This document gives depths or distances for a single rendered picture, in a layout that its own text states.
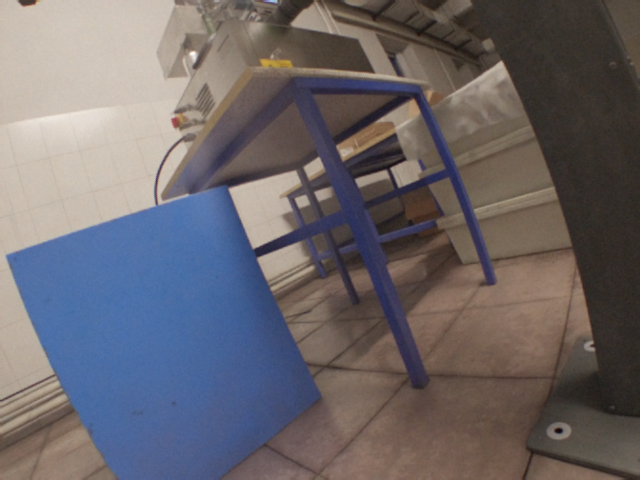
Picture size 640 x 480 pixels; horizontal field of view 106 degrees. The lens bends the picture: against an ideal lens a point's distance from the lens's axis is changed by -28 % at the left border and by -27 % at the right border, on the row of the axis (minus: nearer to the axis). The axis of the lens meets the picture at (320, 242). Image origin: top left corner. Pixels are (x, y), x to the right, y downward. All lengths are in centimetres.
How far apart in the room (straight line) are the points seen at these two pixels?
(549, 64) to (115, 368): 81
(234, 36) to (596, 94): 79
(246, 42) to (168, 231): 53
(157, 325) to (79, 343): 16
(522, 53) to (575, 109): 9
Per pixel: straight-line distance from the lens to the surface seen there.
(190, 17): 131
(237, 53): 90
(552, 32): 43
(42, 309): 70
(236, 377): 76
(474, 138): 133
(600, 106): 41
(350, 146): 279
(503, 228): 136
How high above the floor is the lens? 42
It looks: 3 degrees down
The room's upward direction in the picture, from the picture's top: 23 degrees counter-clockwise
